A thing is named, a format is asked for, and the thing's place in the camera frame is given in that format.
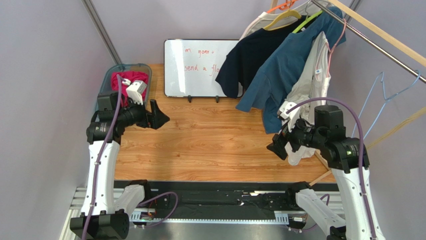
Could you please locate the translucent teal plastic basket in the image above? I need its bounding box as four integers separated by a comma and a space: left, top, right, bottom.
98, 63, 152, 115

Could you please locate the white whiteboard with red writing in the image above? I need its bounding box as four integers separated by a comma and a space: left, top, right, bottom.
163, 39, 238, 98

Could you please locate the aluminium rail frame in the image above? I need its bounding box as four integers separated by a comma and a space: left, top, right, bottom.
59, 186, 381, 240

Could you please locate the yellow plastic hanger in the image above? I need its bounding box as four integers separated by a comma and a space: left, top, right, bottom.
262, 8, 302, 32

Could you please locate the teal blue hanging t-shirt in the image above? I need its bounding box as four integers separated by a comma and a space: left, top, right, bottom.
236, 13, 346, 134

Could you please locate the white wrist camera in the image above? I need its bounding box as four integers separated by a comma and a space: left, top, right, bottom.
121, 78, 148, 105
277, 101, 301, 132

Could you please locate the wooden rack frame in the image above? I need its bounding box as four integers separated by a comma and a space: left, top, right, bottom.
329, 0, 426, 192

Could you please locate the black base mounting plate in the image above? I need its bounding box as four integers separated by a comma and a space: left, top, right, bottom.
119, 180, 319, 221

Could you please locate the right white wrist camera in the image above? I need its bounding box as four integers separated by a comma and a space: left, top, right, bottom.
277, 101, 301, 132

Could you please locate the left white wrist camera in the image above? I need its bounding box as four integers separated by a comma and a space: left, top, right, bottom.
121, 78, 148, 105

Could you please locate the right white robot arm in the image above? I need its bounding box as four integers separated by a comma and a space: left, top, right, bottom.
267, 102, 385, 240

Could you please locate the metal clothes rail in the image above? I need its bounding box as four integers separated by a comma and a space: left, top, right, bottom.
311, 0, 426, 83

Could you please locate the navy hanging t-shirt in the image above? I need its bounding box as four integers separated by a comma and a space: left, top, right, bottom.
215, 16, 306, 99

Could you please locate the magenta crumpled cloth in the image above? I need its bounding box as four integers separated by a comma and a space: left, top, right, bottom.
110, 70, 149, 106

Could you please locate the light blue wire hanger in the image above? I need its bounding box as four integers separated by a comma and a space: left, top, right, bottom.
351, 69, 421, 141

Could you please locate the green plastic hanger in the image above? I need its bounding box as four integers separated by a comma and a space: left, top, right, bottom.
292, 10, 323, 34

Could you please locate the pink wire hanger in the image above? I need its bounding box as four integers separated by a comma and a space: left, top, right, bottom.
315, 19, 347, 85

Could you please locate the orange plastic hanger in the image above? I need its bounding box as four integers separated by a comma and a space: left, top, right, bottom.
266, 0, 299, 14

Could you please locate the beige hanging t-shirt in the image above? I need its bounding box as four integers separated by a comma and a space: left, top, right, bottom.
239, 1, 321, 40

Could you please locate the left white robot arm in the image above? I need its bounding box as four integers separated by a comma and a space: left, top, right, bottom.
69, 91, 170, 240

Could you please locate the white floral print t-shirt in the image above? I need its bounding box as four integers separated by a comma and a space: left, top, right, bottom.
281, 30, 332, 167

